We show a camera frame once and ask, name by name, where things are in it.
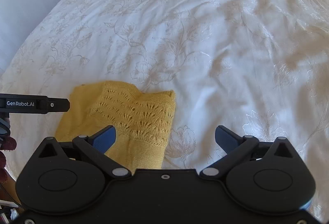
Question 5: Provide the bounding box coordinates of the white floral bedspread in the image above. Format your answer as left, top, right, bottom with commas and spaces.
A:
1, 0, 328, 222

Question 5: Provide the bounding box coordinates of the yellow knit sweater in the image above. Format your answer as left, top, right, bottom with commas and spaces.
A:
55, 80, 176, 172

